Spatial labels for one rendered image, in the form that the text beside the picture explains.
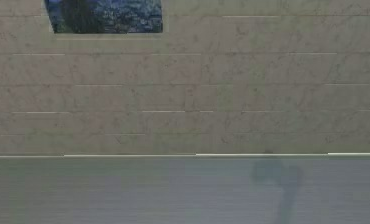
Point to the blue framed wall picture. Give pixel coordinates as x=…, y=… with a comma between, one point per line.
x=106, y=16

